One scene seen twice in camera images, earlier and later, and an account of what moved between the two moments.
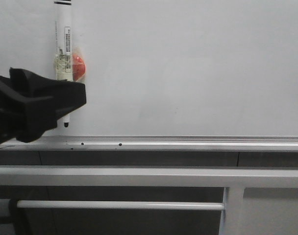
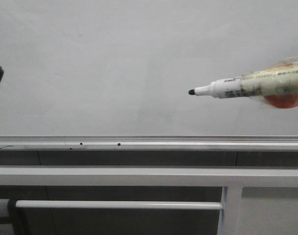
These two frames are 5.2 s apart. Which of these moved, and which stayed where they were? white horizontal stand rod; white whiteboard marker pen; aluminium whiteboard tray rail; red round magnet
Moved: white whiteboard marker pen; red round magnet
Stayed: white horizontal stand rod; aluminium whiteboard tray rail
